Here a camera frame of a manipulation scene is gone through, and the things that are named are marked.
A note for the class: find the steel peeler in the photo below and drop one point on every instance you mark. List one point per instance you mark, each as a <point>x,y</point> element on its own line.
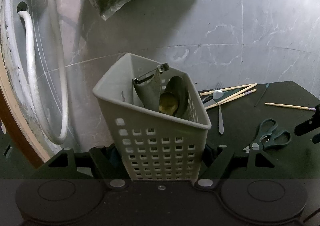
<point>148,87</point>

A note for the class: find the wooden chopstick with band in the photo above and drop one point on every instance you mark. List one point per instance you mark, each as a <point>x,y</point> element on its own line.
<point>233,98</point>

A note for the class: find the steel fork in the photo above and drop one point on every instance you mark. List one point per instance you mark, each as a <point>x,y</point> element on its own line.
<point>220,119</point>

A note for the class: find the small gold spoon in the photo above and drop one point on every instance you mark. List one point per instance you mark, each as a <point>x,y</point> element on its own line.
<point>168,103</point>

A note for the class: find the large steel spoon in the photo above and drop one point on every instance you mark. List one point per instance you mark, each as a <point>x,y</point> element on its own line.
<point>178,86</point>

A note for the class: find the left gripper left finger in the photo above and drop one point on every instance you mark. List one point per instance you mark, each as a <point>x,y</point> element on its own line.
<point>101,163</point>

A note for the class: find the green handled scissors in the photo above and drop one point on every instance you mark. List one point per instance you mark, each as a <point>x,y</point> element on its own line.
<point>269,136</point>

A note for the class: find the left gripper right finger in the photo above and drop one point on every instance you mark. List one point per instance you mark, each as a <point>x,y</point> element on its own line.
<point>253,170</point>

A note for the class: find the wooden door frame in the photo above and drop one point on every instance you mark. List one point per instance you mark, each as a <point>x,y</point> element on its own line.
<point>16,125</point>

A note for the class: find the white perforated utensil caddy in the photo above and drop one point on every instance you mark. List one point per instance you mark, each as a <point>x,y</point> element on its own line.
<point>153,145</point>

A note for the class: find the thin green stick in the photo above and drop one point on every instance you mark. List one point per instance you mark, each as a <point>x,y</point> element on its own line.
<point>262,94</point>

